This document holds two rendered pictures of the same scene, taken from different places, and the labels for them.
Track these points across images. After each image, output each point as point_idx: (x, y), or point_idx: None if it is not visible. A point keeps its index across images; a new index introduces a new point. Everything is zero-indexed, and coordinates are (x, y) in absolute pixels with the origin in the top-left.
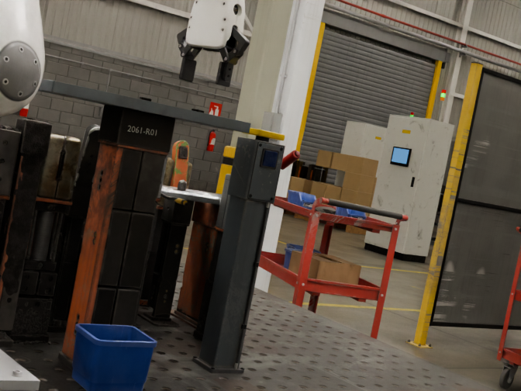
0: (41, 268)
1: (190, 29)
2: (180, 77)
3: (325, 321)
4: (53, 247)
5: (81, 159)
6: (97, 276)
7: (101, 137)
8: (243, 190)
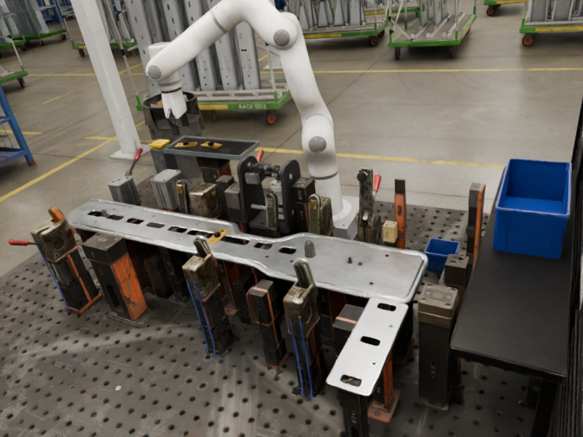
0: None
1: (177, 111)
2: (180, 133)
3: (29, 263)
4: (158, 269)
5: (188, 198)
6: None
7: (220, 166)
8: (177, 166)
